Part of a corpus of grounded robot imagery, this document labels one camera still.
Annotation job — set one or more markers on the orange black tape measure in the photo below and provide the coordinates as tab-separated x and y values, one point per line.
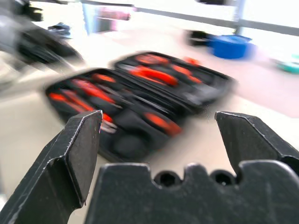
151	59

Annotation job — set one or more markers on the black tool case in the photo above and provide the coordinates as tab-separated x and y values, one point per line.
201	91

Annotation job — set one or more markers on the orange voltage tester pen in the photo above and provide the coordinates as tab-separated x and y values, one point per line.
93	91

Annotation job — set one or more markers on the blue tape roll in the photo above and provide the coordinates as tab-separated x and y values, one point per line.
230	47

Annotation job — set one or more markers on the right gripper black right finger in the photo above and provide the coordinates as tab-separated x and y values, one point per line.
254	140

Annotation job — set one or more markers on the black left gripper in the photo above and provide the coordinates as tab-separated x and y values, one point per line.
39	46

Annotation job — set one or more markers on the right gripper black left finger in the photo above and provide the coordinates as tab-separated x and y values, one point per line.
58	168

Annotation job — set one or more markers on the small teal tape measure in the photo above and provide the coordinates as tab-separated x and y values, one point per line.
288	65

